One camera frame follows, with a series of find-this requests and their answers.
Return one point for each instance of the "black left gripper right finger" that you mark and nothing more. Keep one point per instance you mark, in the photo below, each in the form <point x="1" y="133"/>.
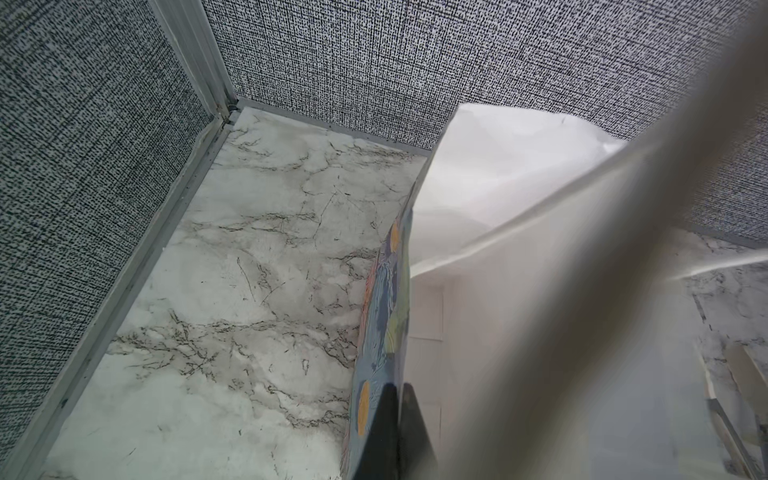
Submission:
<point x="416" y="457"/>

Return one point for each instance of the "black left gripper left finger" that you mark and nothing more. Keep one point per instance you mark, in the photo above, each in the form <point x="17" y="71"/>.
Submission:
<point x="379" y="459"/>

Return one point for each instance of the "floral paper gift bag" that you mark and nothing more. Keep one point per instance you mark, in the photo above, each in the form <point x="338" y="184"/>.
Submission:
<point x="543" y="336"/>

